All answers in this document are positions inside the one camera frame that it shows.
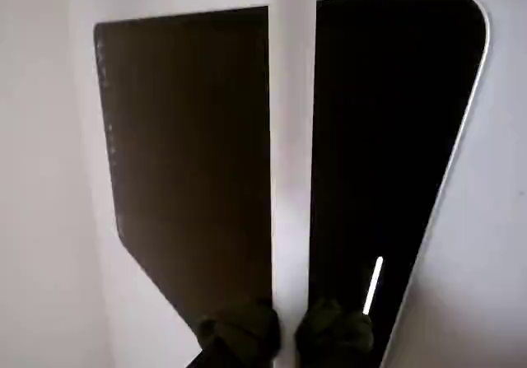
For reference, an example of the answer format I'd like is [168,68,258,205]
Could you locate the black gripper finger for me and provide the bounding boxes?
[184,298,282,368]
[293,298,375,368]

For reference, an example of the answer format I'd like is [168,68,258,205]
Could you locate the white stylus pencil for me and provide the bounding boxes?
[267,0,318,368]

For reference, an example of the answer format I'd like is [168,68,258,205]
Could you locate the black tablet with silver edge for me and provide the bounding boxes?
[93,0,491,368]

